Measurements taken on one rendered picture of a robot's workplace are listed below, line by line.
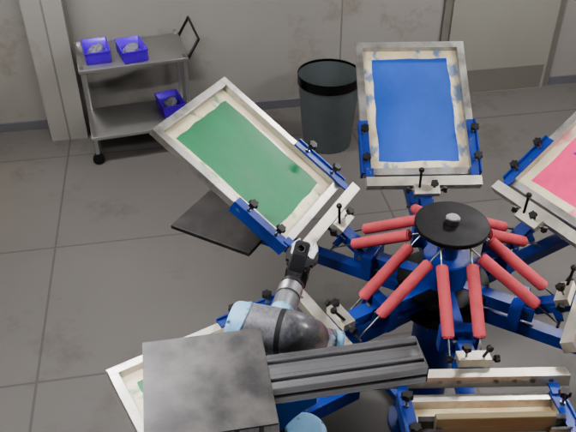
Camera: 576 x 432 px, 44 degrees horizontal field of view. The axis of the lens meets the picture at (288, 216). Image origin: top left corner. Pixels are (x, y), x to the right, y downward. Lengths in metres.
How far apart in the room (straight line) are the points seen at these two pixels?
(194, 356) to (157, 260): 3.43
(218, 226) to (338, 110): 2.35
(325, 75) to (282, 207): 2.89
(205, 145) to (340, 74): 2.88
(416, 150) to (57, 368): 2.35
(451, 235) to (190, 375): 1.73
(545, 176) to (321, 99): 2.40
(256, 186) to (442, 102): 1.17
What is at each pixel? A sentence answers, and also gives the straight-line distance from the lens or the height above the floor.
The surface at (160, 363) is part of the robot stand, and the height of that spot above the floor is 2.03.
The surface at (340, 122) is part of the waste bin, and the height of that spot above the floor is 0.30.
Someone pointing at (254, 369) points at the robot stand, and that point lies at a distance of 1.44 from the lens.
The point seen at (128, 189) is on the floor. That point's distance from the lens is 5.61.
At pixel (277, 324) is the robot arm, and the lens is 1.71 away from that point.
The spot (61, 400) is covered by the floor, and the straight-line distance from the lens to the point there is 4.18.
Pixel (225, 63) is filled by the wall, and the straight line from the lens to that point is 6.32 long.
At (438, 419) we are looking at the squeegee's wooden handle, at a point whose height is 1.14.
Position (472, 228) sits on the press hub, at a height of 1.32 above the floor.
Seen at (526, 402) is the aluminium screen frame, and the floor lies 1.04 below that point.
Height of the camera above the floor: 3.12
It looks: 37 degrees down
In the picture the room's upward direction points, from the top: straight up
